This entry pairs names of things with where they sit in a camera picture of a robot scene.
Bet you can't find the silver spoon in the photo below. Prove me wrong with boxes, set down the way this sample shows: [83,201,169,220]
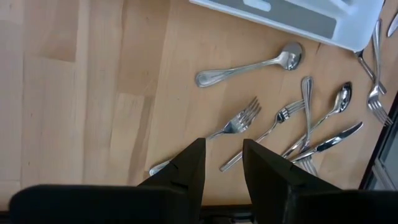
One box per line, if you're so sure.
[281,81,353,159]
[195,42,304,88]

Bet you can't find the silver fork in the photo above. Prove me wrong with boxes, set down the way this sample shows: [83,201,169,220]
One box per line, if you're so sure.
[219,99,306,173]
[148,96,262,177]
[297,76,320,177]
[366,18,394,127]
[354,49,388,95]

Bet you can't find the silver table knife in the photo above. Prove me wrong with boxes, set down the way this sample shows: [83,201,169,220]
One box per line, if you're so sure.
[290,121,364,163]
[386,11,398,38]

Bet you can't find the white plastic cutlery tray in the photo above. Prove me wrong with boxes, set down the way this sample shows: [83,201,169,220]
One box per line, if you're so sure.
[188,0,386,53]

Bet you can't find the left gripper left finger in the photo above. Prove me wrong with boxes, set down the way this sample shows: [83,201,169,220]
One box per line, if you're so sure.
[9,138,207,224]

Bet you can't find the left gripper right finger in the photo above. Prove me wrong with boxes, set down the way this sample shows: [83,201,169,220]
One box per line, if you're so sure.
[242,139,398,224]

